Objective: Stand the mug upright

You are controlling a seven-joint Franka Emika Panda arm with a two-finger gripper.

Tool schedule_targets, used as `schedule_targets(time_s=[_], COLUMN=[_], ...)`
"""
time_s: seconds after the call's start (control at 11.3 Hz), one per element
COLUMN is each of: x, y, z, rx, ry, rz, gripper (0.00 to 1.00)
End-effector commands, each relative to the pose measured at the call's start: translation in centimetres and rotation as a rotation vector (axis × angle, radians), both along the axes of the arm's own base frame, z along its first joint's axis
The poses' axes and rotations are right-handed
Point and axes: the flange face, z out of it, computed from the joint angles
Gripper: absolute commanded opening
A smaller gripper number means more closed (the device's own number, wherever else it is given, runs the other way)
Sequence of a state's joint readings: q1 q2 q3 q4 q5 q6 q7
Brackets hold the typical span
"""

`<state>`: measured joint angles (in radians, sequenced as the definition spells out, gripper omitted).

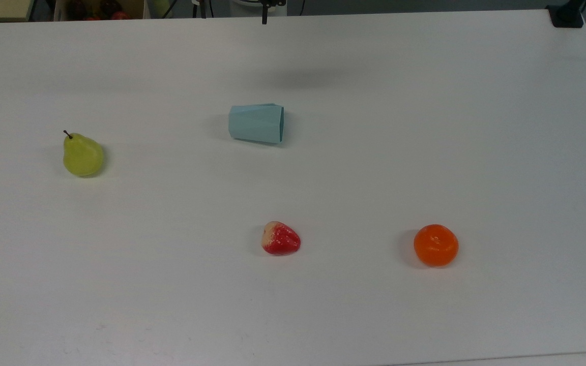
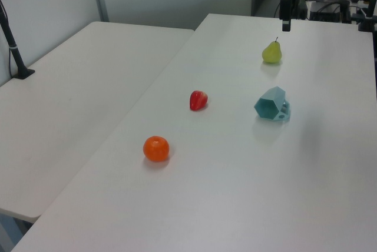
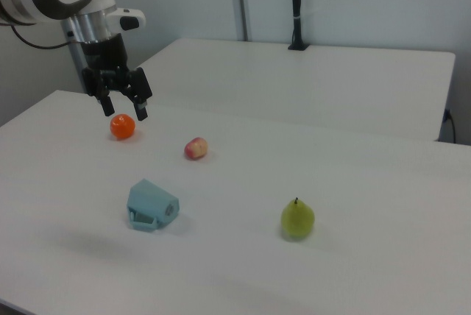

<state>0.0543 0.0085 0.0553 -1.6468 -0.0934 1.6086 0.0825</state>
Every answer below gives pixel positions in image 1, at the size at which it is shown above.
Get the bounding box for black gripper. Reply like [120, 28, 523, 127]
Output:
[260, 0, 287, 25]

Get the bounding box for red strawberry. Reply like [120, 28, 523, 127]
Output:
[261, 221, 302, 256]

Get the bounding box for green pear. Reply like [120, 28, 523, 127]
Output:
[63, 130, 105, 178]

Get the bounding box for black tripod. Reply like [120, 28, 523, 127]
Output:
[191, 0, 216, 19]

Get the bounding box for black camera stand clamp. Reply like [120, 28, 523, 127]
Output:
[546, 0, 586, 29]

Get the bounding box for light blue faceted mug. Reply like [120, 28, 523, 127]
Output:
[228, 104, 285, 145]

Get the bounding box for box of fruits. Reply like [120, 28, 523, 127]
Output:
[53, 0, 147, 21]

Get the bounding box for orange mandarin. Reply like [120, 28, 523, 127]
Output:
[413, 224, 460, 268]

